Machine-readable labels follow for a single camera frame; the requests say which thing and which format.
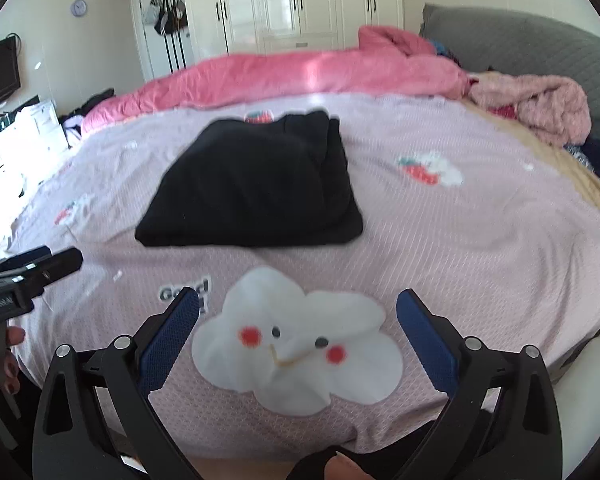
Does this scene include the white drawer cabinet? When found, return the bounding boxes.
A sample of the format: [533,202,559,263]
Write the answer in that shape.
[0,97,61,161]

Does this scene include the person's left hand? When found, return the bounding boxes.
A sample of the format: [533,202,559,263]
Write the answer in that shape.
[0,325,27,397]

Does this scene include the lilac printed bed sheet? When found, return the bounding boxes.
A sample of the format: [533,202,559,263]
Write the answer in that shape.
[5,92,600,461]

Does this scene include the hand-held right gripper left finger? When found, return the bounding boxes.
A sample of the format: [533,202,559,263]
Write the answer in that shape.
[32,287,216,480]

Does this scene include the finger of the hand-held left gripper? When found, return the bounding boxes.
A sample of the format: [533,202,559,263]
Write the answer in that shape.
[22,247,84,293]
[0,245,52,278]

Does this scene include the grey quilted headboard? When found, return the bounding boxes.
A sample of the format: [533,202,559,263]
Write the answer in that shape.
[419,2,600,123]

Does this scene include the hanging dark bags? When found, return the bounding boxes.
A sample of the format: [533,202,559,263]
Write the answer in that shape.
[147,0,188,71]

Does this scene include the pink quilt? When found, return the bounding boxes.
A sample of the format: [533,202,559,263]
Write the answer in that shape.
[80,25,468,133]

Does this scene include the person's leg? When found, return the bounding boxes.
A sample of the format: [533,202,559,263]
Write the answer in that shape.
[286,444,381,480]

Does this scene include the black sweater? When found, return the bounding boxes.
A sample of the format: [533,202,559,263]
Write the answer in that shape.
[135,109,365,248]

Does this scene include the pile of dark clothes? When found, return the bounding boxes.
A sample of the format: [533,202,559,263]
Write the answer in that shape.
[57,87,116,136]

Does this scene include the white wardrobe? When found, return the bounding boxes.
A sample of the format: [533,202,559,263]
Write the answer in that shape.
[107,0,406,81]

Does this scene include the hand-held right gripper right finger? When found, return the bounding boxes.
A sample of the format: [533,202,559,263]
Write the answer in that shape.
[390,287,563,480]

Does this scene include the beige patterned blanket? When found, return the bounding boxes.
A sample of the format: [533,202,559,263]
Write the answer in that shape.
[462,71,600,241]

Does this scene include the pink fuzzy garment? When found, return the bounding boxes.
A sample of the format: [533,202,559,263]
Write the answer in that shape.
[467,74,593,147]

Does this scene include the colourful patterned cloth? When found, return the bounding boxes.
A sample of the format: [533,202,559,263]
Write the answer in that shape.
[427,35,463,68]

